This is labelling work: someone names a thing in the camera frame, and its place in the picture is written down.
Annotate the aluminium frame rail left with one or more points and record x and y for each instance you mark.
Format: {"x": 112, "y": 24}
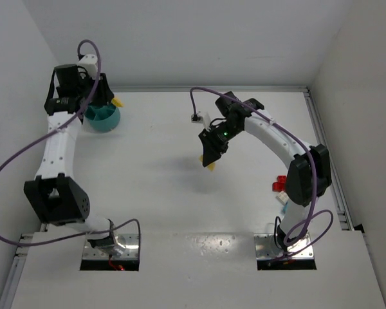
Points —
{"x": 13, "y": 278}

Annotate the red square lego brick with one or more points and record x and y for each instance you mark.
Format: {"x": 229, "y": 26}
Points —
{"x": 281, "y": 179}

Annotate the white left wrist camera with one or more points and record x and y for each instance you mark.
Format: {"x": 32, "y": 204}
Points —
{"x": 89, "y": 63}

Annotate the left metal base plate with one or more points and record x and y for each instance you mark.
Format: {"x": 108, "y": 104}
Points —
{"x": 119, "y": 247}

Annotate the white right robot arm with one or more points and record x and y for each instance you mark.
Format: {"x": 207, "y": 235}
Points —
{"x": 308, "y": 166}

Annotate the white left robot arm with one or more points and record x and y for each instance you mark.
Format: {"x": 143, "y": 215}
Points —
{"x": 54, "y": 195}

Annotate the white square lego brick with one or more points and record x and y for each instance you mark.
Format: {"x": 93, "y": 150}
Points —
{"x": 282, "y": 197}

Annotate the red curved lego brick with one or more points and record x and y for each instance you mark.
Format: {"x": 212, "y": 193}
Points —
{"x": 278, "y": 187}

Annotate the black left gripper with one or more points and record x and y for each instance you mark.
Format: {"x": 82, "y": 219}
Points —
{"x": 100, "y": 91}

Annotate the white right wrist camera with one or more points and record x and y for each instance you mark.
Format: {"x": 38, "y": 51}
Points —
{"x": 201, "y": 118}

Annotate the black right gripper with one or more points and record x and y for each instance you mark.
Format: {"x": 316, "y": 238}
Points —
{"x": 213, "y": 141}

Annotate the yellow lego brick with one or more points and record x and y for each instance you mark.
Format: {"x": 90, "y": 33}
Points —
{"x": 211, "y": 166}
{"x": 117, "y": 102}

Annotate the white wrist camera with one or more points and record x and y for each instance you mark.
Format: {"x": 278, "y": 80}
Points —
{"x": 201, "y": 118}
{"x": 89, "y": 63}

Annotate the teal divided round container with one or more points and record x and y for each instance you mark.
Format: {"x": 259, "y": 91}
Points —
{"x": 103, "y": 119}

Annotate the aluminium frame rail back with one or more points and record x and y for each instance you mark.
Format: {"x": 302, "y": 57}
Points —
{"x": 221, "y": 89}

